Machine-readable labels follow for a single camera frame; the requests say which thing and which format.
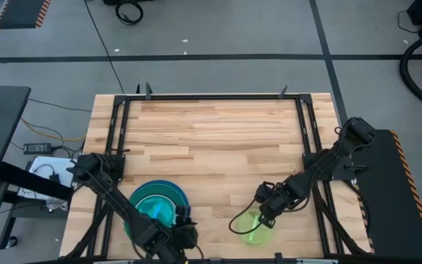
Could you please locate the black power adapter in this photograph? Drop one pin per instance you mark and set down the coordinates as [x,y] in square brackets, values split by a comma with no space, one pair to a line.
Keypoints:
[37,148]

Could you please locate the black hazard striped mat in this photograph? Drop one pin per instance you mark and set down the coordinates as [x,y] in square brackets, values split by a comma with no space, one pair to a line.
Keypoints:
[20,14]

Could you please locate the black metal table frame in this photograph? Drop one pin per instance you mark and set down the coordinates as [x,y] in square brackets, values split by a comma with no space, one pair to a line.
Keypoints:
[211,97]

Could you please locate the white board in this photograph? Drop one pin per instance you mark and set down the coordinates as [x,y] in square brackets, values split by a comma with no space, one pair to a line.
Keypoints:
[61,163]

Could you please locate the large teal plastic plate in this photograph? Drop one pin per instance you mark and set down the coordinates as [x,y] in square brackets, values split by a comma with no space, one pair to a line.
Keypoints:
[143,191]

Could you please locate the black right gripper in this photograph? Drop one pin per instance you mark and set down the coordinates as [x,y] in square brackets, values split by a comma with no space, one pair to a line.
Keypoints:
[275,199]

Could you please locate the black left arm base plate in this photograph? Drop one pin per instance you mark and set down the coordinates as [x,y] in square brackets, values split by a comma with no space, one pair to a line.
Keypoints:
[117,161]

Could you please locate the black hazard striped platform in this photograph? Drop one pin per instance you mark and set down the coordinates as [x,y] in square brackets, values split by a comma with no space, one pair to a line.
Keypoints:
[390,205]

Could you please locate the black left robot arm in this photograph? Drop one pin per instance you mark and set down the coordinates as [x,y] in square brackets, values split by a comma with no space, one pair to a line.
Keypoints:
[115,199]

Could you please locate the clear blue plastic plate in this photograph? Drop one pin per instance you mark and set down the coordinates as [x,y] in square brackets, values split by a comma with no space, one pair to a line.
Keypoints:
[156,210]

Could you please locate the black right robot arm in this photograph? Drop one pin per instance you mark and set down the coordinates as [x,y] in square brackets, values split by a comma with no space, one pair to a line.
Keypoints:
[324,165]

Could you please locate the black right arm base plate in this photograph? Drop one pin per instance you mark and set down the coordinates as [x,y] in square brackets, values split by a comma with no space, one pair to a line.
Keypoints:
[354,168]

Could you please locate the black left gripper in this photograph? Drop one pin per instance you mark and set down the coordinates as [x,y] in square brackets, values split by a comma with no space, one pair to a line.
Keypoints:
[186,234]

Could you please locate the black caster wheel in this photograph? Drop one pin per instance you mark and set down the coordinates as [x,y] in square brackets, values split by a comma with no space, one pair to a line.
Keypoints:
[11,242]

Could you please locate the clear green plastic plate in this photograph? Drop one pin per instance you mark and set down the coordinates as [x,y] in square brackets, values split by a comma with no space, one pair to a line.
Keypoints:
[249,231]

